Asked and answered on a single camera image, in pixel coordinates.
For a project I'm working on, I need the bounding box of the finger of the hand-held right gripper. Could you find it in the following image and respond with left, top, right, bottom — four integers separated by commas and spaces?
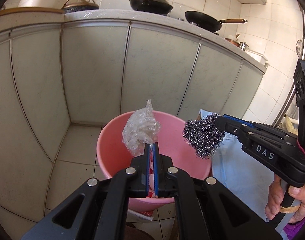
215, 116, 285, 147
222, 114, 298, 140

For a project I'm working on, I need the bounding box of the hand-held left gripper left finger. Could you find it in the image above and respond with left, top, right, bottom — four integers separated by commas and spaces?
20, 143, 151, 240

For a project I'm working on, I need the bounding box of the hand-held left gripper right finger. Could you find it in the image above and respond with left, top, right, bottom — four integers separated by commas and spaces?
152, 142, 284, 240

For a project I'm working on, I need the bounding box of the steel wool scrubber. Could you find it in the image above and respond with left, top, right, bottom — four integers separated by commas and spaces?
183, 112, 226, 160

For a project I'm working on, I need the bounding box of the pink plastic bucket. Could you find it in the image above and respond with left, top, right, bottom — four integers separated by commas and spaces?
96, 110, 213, 212

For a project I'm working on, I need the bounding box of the clear plastic wrap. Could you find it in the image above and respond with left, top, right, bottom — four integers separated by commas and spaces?
122, 99, 161, 157

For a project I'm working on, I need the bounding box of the person's right forearm purple sleeve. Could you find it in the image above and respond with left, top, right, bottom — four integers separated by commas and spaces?
284, 217, 305, 240

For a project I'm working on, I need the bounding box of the light blue floral tablecloth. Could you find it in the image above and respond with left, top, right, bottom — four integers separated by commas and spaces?
199, 109, 293, 220

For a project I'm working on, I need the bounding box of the white red flat box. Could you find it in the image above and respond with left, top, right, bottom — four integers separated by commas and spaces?
129, 209, 155, 222

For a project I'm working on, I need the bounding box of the white rectangular container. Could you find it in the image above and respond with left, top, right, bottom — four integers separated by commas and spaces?
245, 49, 268, 64

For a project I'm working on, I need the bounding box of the black open wok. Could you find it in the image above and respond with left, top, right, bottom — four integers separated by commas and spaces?
185, 11, 248, 32

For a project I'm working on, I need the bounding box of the grey kitchen base cabinet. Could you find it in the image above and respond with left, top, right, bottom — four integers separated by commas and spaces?
0, 15, 265, 215

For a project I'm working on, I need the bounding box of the pale stone countertop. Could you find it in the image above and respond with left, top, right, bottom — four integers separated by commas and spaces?
0, 9, 268, 74

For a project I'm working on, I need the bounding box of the wooden cutting board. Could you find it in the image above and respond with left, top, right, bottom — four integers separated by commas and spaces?
0, 6, 64, 17

